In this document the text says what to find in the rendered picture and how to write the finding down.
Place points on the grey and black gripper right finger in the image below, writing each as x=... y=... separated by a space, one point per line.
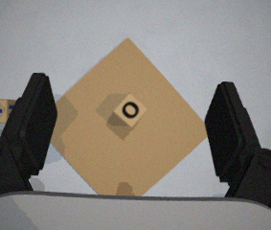
x=236 y=152

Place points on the tan square mat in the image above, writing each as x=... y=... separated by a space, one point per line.
x=113 y=158

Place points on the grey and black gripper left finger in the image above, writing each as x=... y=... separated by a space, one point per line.
x=27 y=134

